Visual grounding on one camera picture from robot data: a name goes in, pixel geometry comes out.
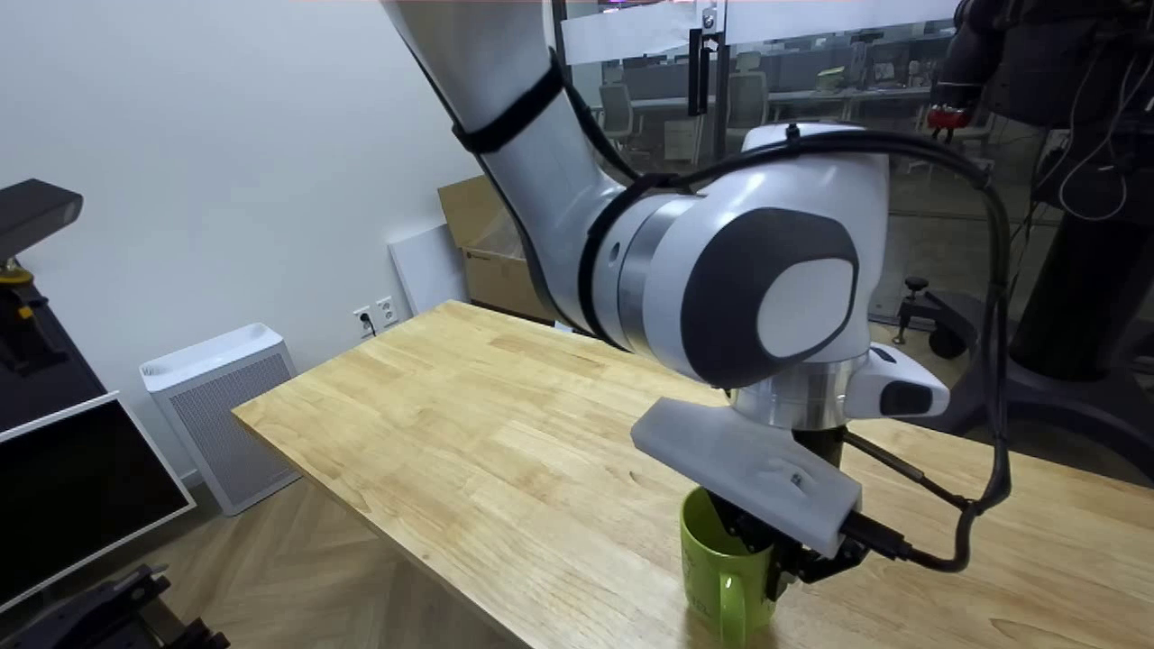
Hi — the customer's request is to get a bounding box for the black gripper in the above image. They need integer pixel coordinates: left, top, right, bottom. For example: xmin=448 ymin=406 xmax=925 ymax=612
xmin=706 ymin=421 xmax=872 ymax=601

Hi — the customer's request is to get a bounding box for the green plastic mug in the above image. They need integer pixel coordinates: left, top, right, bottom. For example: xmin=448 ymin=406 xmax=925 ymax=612
xmin=677 ymin=482 xmax=784 ymax=644

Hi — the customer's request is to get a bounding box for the small black knob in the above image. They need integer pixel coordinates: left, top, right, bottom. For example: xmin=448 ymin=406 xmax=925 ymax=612
xmin=896 ymin=275 xmax=981 ymax=365

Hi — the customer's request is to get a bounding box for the brown cardboard box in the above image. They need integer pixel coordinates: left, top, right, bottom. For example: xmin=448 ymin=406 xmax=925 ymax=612
xmin=434 ymin=172 xmax=559 ymax=326

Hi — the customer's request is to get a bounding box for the white flat panel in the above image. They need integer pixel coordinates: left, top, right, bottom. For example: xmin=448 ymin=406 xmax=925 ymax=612
xmin=385 ymin=215 xmax=470 ymax=316

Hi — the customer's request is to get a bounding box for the small red object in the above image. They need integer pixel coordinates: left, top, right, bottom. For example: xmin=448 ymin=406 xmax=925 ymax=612
xmin=925 ymin=103 xmax=973 ymax=145

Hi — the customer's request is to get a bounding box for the white air purifier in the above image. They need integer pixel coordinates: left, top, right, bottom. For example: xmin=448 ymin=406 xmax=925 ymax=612
xmin=136 ymin=321 xmax=303 ymax=519

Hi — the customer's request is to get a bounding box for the black tripod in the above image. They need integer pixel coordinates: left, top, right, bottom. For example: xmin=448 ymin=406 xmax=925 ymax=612
xmin=10 ymin=566 xmax=230 ymax=649

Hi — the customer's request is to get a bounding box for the black monitor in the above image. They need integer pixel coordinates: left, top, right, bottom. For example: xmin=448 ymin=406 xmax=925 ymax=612
xmin=0 ymin=390 xmax=200 ymax=616

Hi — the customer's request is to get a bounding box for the gray wrist camera box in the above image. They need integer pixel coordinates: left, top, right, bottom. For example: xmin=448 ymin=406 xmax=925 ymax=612
xmin=629 ymin=392 xmax=867 ymax=564

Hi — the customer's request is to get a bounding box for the black camera cable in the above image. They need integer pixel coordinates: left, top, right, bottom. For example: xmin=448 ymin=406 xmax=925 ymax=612
xmin=623 ymin=119 xmax=1017 ymax=577

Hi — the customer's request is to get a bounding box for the black pedestal stand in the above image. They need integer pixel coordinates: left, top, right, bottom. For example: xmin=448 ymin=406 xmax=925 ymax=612
xmin=930 ymin=0 xmax=1154 ymax=478

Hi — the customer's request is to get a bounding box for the white wall outlet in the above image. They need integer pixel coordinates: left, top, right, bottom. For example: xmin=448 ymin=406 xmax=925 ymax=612
xmin=350 ymin=292 xmax=404 ymax=338

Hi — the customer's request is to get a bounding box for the black camera on stand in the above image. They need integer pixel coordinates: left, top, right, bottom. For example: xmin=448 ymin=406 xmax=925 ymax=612
xmin=0 ymin=178 xmax=88 ymax=376

